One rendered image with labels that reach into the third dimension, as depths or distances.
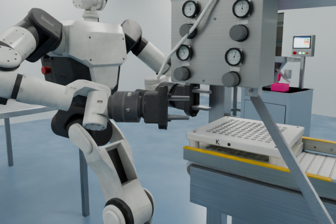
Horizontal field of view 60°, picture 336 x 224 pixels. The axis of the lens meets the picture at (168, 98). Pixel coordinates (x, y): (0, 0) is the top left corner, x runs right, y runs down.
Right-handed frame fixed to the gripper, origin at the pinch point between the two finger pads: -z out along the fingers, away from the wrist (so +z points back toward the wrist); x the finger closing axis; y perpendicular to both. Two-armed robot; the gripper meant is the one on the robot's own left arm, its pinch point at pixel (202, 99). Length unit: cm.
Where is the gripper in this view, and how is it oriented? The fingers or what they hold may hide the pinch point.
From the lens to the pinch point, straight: 95.5
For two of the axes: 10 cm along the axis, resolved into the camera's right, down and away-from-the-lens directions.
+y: -6.9, 1.2, -7.1
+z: -7.2, -1.2, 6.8
